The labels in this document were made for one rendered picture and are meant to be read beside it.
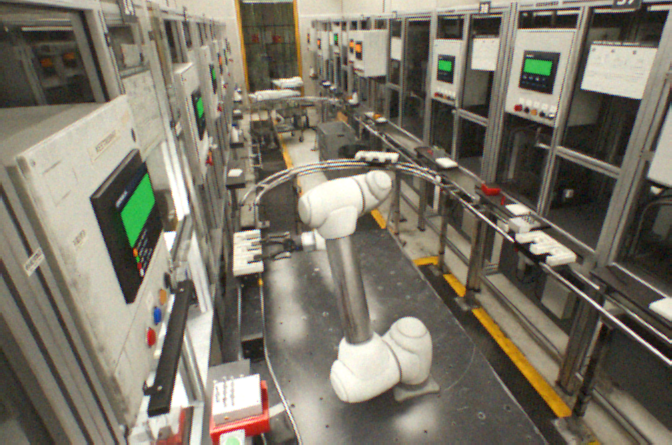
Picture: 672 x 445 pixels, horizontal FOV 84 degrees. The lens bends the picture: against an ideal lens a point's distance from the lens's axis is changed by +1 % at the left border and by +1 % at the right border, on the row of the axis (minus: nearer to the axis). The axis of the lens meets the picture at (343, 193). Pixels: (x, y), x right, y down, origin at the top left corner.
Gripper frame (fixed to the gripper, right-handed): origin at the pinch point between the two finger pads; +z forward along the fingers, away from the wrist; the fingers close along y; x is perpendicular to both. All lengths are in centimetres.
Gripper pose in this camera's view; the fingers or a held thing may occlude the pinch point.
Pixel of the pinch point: (258, 249)
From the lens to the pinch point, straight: 176.4
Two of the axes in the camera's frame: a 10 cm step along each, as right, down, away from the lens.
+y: -0.3, -9.1, -4.1
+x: 2.5, 3.9, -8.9
